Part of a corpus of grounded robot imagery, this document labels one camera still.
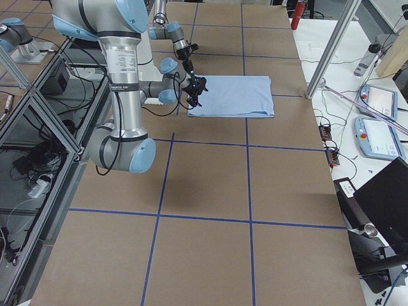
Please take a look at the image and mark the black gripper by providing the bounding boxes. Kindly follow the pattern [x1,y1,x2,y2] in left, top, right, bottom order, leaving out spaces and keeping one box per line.
[183,76,208,108]
[175,43,198,78]

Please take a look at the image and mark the light blue t-shirt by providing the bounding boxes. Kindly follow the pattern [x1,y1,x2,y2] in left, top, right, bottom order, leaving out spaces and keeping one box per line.
[188,75,275,118]

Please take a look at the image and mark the neighbouring robot arm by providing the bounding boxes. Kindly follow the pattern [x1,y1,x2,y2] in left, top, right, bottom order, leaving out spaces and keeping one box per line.
[1,17,46,64]

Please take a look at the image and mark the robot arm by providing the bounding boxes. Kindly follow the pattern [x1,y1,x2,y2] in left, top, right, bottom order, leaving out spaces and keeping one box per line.
[52,1,207,173]
[148,0,198,75]

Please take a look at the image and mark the red cylinder bottle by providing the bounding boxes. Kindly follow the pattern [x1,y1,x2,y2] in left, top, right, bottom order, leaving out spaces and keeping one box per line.
[291,0,307,30]

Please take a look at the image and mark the orange black connector board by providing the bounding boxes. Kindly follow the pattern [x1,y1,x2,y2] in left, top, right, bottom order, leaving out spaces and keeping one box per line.
[318,125,332,141]

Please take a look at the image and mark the long reacher stick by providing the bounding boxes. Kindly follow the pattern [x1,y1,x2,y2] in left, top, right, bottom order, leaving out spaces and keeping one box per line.
[317,78,407,135]

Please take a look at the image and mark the near teach pendant tablet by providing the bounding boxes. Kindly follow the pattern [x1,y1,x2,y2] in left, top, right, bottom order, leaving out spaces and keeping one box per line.
[354,116,405,161]

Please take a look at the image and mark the teach pendant tablet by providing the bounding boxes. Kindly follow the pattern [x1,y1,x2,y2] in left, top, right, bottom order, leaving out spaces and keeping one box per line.
[354,116,405,161]
[356,84,398,121]

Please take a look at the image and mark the far teach pendant tablet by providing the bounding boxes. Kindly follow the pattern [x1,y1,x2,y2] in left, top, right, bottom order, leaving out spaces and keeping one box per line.
[356,84,398,121]

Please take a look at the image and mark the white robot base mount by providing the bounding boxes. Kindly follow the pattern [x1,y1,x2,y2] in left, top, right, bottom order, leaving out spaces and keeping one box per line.
[138,31,166,106]

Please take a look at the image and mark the aluminium frame post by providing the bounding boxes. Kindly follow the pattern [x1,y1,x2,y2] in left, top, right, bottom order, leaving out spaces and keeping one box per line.
[305,0,361,99]

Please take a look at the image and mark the aluminium frame rack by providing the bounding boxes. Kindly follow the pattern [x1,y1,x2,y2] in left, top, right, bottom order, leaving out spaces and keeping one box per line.
[1,36,108,305]

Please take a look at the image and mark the tangled black floor cables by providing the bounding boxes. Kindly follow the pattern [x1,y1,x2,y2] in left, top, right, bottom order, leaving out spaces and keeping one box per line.
[9,117,77,192]

